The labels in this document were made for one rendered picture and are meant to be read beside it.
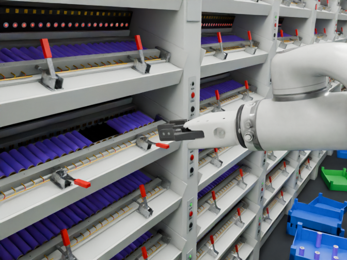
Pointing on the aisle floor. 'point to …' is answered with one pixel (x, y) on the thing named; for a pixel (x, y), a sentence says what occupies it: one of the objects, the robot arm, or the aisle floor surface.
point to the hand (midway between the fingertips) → (173, 130)
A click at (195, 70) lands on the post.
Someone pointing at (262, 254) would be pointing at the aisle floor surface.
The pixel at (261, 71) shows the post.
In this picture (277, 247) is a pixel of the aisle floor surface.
